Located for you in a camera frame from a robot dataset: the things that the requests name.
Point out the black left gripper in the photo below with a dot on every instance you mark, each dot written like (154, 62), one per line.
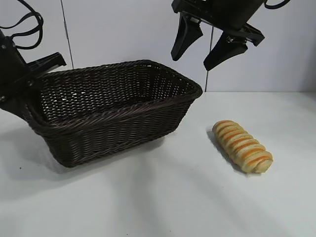
(12, 59)

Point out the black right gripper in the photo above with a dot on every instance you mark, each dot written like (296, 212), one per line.
(222, 12)

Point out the dark brown wicker basket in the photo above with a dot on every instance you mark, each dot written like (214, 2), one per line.
(111, 138)

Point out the long striped bread loaf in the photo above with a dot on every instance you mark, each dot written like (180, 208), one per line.
(242, 148)

